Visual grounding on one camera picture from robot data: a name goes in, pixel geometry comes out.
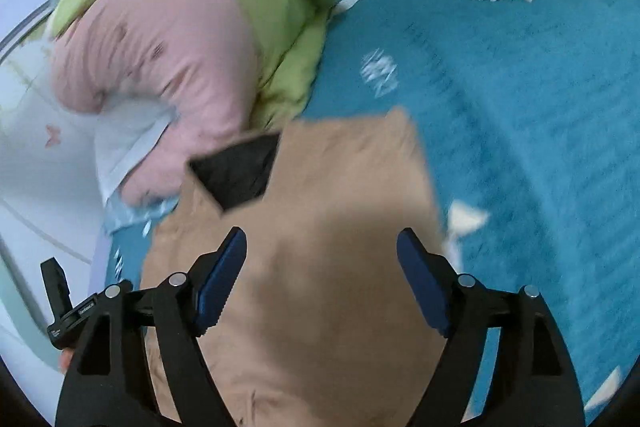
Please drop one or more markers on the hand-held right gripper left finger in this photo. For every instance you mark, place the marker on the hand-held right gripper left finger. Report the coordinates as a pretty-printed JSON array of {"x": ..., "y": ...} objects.
[{"x": 220, "y": 279}]

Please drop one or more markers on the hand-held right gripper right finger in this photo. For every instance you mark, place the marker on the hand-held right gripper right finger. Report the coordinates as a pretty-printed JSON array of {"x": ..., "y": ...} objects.
[{"x": 425, "y": 279}]

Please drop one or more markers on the teal patterned blanket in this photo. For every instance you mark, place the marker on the teal patterned blanket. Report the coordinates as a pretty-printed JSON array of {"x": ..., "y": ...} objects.
[{"x": 500, "y": 107}]

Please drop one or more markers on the tan jacket with black lining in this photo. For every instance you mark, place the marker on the tan jacket with black lining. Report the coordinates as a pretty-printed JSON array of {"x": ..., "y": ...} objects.
[{"x": 320, "y": 257}]

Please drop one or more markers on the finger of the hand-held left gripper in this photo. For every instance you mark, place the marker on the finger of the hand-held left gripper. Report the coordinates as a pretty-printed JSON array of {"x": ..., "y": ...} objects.
[{"x": 56, "y": 287}]

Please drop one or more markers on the person's left hand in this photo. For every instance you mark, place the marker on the person's left hand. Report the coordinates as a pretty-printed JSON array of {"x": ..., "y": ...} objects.
[{"x": 66, "y": 361}]

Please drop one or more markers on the white butterfly print sheet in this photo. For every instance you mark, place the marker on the white butterfly print sheet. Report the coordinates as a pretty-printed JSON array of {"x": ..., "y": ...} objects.
[{"x": 35, "y": 142}]

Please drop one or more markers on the white cloth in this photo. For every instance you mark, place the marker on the white cloth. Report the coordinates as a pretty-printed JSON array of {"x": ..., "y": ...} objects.
[{"x": 127, "y": 142}]

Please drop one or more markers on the pink quilt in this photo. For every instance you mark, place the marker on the pink quilt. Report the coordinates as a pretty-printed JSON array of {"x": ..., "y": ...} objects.
[{"x": 170, "y": 52}]

